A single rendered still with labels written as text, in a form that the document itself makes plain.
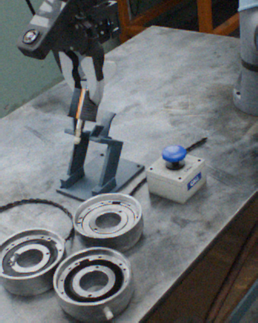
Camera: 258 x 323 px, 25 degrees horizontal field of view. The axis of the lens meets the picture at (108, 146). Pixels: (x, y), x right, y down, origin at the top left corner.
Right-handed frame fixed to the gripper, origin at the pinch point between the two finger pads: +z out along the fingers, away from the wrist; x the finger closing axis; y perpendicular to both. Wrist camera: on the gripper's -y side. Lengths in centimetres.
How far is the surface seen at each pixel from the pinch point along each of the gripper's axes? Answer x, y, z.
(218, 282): -16.4, 9.0, 41.3
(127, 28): 130, 168, 70
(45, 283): -10.6, -24.8, 14.0
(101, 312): -20.8, -24.9, 13.7
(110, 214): -9.6, -9.1, 13.7
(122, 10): 132, 168, 60
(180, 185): -16.4, 0.6, 12.5
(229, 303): -20.6, 5.5, 41.3
